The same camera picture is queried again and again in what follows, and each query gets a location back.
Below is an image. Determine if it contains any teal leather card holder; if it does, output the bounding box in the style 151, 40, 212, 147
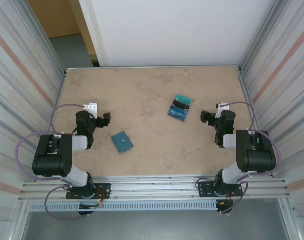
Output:
111, 131, 135, 154

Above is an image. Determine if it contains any clear acrylic card stand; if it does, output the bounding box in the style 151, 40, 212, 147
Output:
166, 93, 195, 124

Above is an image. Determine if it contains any teal card with white print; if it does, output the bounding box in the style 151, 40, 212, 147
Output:
174, 94, 193, 106

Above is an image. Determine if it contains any blue card with logo print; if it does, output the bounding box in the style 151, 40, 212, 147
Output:
169, 104, 190, 113

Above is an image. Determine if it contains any black card with gold lines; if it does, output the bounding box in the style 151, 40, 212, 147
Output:
172, 99, 191, 111

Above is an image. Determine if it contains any dark blue chip card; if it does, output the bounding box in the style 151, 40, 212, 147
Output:
167, 109, 189, 119

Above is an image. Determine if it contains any brown wooden door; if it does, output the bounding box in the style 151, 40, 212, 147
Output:
28, 0, 98, 61

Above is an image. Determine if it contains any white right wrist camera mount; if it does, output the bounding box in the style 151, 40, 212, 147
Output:
215, 101, 230, 119

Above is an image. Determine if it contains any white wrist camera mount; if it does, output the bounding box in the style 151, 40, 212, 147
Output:
215, 101, 230, 119
82, 102, 100, 114

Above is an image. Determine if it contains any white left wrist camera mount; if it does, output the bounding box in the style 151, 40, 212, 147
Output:
82, 102, 100, 114

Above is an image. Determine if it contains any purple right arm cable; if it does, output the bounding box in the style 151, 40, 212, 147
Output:
220, 101, 283, 216

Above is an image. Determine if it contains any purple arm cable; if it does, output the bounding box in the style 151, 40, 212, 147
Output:
15, 102, 90, 221
220, 101, 283, 216

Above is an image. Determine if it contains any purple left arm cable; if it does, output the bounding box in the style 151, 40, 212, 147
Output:
15, 102, 90, 221

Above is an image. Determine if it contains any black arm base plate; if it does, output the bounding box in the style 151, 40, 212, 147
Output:
197, 180, 244, 199
66, 183, 112, 200

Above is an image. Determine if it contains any red black wire bundle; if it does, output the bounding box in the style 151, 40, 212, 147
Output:
216, 191, 236, 208
91, 188, 111, 209

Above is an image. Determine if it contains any aluminium frame rail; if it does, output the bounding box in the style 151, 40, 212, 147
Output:
19, 174, 292, 204

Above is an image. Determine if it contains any striped enclosure side panel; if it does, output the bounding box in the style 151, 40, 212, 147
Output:
0, 0, 68, 226
238, 0, 304, 216

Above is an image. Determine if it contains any perforated cable tray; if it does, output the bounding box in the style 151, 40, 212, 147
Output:
28, 201, 219, 212

